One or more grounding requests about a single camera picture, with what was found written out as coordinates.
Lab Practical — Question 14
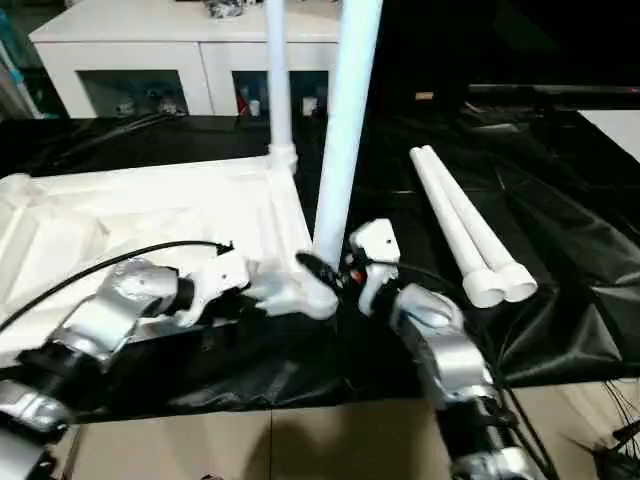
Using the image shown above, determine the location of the white plastic table top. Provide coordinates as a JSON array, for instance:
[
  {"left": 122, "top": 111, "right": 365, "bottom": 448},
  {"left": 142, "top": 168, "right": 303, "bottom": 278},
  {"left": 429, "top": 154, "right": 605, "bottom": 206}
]
[{"left": 0, "top": 152, "right": 341, "bottom": 372}]

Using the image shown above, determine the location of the white plastic table leg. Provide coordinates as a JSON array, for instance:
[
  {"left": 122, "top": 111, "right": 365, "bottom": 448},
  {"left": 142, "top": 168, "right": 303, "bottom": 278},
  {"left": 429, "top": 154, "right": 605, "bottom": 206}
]
[
  {"left": 299, "top": 0, "right": 386, "bottom": 322},
  {"left": 264, "top": 0, "right": 300, "bottom": 175},
  {"left": 408, "top": 144, "right": 507, "bottom": 308},
  {"left": 422, "top": 143, "right": 539, "bottom": 303}
]

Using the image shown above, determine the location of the black plastic mat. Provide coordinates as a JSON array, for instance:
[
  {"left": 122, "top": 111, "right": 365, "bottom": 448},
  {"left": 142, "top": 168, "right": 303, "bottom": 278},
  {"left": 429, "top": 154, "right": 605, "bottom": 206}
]
[{"left": 0, "top": 109, "right": 640, "bottom": 421}]

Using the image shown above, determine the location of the black tall cabinet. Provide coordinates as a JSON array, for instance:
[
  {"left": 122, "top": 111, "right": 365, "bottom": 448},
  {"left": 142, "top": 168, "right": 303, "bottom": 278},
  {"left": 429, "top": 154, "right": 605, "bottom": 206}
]
[{"left": 369, "top": 0, "right": 471, "bottom": 114}]

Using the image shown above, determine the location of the black long bar device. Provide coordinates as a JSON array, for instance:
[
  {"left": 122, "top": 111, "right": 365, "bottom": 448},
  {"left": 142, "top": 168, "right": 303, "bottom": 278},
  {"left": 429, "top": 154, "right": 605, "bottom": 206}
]
[{"left": 467, "top": 82, "right": 640, "bottom": 97}]

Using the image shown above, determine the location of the white glass-door cabinet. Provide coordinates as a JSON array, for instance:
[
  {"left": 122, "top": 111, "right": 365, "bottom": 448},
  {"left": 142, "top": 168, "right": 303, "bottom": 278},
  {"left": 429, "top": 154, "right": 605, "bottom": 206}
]
[{"left": 28, "top": 0, "right": 346, "bottom": 120}]

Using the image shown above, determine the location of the black white crumpled bundle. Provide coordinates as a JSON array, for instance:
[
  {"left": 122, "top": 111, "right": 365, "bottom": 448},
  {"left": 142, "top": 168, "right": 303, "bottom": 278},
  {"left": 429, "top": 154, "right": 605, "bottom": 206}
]
[{"left": 205, "top": 0, "right": 247, "bottom": 19}]

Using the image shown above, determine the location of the white flat board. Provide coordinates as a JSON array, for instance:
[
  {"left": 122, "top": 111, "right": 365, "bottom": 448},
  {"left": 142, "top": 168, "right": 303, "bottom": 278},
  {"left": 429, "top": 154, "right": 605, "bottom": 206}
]
[{"left": 576, "top": 108, "right": 640, "bottom": 165}]

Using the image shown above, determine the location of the teal white pole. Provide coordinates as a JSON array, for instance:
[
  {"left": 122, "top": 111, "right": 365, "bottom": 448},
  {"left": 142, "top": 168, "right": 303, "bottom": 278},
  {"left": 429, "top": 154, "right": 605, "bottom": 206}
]
[{"left": 0, "top": 9, "right": 39, "bottom": 120}]

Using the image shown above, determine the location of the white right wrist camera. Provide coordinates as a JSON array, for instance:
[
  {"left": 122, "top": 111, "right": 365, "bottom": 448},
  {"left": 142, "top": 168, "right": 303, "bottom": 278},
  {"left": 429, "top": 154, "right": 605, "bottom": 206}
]
[{"left": 347, "top": 218, "right": 402, "bottom": 317}]

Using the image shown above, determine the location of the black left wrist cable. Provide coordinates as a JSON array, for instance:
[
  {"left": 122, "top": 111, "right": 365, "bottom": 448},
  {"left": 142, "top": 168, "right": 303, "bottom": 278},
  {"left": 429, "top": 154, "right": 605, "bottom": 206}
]
[{"left": 0, "top": 239, "right": 237, "bottom": 334}]

